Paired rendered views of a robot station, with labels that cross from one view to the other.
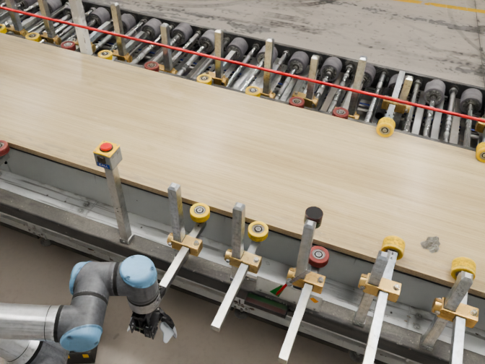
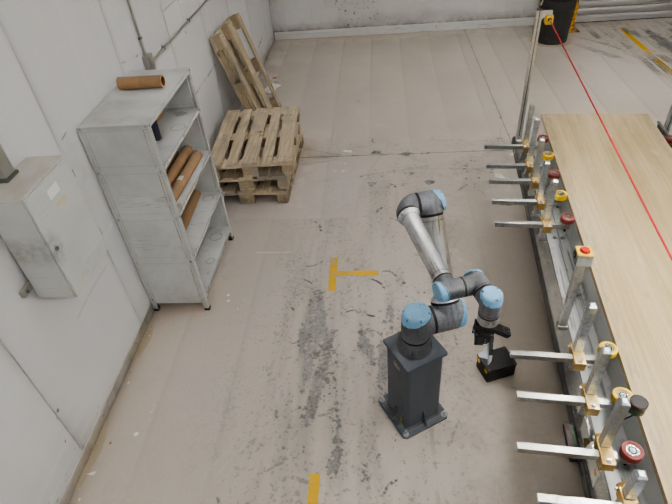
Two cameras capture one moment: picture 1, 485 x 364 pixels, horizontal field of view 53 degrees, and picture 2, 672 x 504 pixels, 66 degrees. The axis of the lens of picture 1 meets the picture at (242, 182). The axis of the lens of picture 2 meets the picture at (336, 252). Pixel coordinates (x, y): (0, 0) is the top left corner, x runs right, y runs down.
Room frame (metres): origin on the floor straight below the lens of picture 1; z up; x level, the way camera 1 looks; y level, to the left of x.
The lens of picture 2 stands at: (-0.07, -1.10, 2.82)
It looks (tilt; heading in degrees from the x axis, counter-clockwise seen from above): 40 degrees down; 82
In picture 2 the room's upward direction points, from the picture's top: 6 degrees counter-clockwise
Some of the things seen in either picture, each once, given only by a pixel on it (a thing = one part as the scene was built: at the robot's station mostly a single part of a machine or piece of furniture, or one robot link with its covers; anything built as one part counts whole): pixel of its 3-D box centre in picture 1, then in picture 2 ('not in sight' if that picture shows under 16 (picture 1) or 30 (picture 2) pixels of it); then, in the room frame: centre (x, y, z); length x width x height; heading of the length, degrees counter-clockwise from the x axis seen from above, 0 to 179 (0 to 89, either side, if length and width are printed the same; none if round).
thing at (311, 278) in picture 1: (306, 279); (604, 451); (1.03, -0.25, 0.85); 0.13 x 0.06 x 0.05; 70
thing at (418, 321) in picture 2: not in sight; (417, 322); (0.56, 0.64, 0.79); 0.17 x 0.15 x 0.18; 2
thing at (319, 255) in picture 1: (316, 262); (628, 457); (1.10, -0.29, 0.85); 0.08 x 0.08 x 0.11
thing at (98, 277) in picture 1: (96, 282); (476, 284); (0.73, 0.38, 1.25); 0.12 x 0.12 x 0.09; 2
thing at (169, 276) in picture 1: (179, 261); (558, 357); (1.12, 0.24, 0.81); 0.43 x 0.03 x 0.04; 160
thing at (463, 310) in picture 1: (454, 311); not in sight; (0.86, -0.72, 0.95); 0.13 x 0.06 x 0.05; 70
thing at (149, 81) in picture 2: not in sight; (141, 82); (-0.77, 2.44, 1.59); 0.30 x 0.08 x 0.08; 165
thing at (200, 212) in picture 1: (200, 218); (605, 355); (1.30, 0.17, 0.85); 0.08 x 0.08 x 0.11
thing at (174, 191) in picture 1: (178, 228); (580, 340); (1.21, 0.24, 0.90); 0.03 x 0.03 x 0.48; 70
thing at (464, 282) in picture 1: (443, 315); not in sight; (0.87, -0.70, 0.90); 0.03 x 0.03 x 0.48; 70
